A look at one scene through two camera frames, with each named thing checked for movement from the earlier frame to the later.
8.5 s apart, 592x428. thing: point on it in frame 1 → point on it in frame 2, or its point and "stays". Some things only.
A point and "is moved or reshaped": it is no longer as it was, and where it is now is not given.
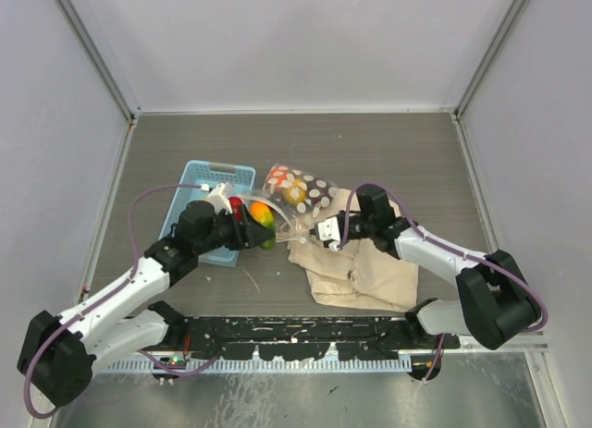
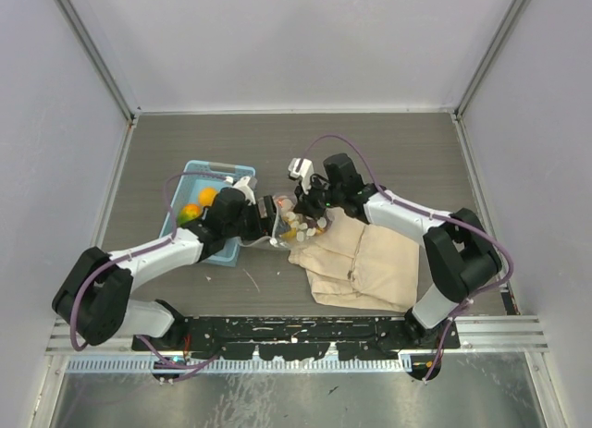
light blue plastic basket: x=207 y=174 stays
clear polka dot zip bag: x=296 y=198 is moved or reshaped
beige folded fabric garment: x=356 y=275 stays
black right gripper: x=342 y=213 → x=305 y=204
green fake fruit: x=265 y=214 is moved or reshaped
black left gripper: x=246 y=233 → x=264 y=226
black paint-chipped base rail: x=303 y=337 stays
